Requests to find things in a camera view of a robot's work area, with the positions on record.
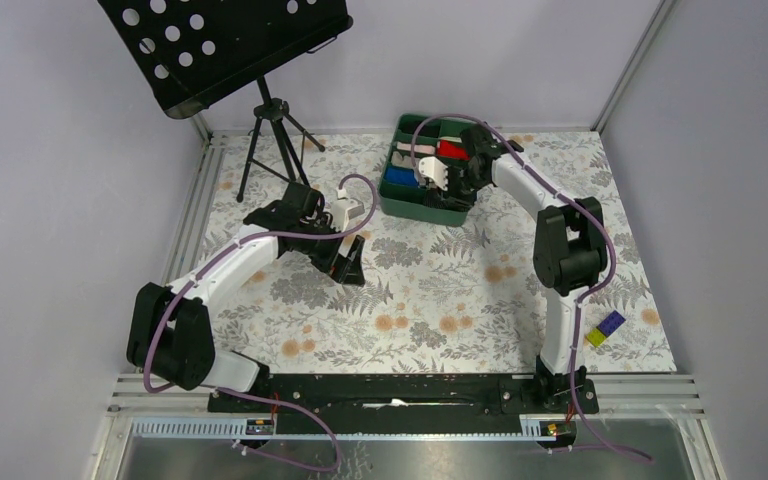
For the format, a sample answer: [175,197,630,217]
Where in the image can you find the green toy brick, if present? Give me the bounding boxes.
[585,328,610,348]

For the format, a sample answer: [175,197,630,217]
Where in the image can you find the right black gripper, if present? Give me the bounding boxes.
[434,167,488,214]

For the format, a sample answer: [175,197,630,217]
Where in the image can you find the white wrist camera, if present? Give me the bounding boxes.
[330,188,365,232]
[416,156,449,191]

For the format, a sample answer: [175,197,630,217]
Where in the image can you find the aluminium frame rails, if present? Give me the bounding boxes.
[89,0,730,480]

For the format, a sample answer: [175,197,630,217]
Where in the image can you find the green divided organizer tray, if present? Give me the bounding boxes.
[378,113,478,227]

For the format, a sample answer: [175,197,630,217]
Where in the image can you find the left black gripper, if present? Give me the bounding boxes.
[297,215,364,285]

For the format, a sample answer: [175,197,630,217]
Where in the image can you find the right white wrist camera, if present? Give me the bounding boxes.
[416,156,449,191]

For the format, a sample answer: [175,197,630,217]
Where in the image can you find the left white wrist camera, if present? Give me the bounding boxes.
[330,188,365,232]

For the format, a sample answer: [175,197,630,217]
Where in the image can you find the black perforated music stand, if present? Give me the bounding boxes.
[99,0,354,184]

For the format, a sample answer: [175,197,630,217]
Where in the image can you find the purple toy brick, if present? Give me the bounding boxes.
[597,310,626,337]

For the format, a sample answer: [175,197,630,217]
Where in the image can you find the red rolled cloth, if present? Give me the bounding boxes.
[436,140,470,161]

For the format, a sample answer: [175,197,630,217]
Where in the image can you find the pink rolled cloth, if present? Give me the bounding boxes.
[395,142,436,156]

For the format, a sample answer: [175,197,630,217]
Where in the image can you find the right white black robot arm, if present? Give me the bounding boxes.
[447,124,613,412]

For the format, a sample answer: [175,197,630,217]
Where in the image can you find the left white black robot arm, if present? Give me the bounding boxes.
[126,183,374,411]

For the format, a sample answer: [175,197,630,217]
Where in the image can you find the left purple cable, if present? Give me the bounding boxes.
[142,174,380,472]

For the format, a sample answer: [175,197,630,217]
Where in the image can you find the black striped underwear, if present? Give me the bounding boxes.
[423,189,464,211]

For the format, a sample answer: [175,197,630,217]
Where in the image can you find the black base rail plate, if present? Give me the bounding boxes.
[208,373,573,436]

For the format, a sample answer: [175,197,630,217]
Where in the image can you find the floral patterned table mat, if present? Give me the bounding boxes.
[212,132,676,373]

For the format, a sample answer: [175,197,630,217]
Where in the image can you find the beige rolled cloth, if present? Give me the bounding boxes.
[390,151,414,169]

